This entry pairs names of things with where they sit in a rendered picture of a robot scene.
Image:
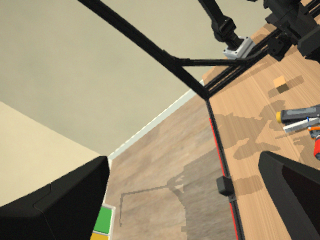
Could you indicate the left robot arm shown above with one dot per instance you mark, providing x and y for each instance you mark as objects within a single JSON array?
[{"x": 222, "y": 25}]

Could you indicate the small tan cube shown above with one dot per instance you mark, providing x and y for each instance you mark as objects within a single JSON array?
[{"x": 281, "y": 84}]

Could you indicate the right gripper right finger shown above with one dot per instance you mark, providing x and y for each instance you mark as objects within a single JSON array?
[{"x": 295, "y": 191}]

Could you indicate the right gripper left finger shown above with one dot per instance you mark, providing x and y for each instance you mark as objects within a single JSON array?
[{"x": 65, "y": 209}]

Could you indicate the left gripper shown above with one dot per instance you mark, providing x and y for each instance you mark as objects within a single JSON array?
[{"x": 300, "y": 22}]

